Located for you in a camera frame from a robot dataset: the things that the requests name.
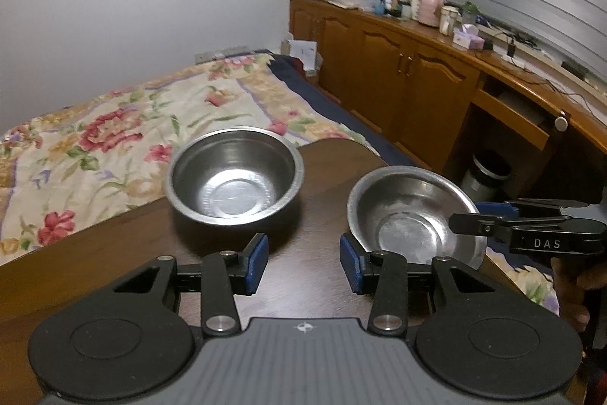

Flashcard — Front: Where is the wooden sideboard cabinet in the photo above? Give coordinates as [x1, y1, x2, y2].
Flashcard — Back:
[289, 0, 606, 203]

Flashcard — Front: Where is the pink tissue box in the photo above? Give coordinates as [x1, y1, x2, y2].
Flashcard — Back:
[453, 29, 484, 50]

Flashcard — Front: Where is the right hand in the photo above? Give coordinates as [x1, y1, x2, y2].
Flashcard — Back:
[550, 258, 606, 332]

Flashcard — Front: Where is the white paper bag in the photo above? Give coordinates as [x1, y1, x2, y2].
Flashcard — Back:
[288, 40, 318, 73]

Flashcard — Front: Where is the pink kettle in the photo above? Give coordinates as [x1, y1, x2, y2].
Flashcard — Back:
[418, 0, 445, 28]

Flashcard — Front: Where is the floral bed quilt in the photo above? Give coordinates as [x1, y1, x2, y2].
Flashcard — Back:
[0, 51, 559, 316]

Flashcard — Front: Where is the deep steel bowl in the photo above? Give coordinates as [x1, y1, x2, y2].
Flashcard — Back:
[165, 126, 305, 227]

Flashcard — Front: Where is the shallow steel bowl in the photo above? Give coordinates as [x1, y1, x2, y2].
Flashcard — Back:
[347, 165, 487, 269]

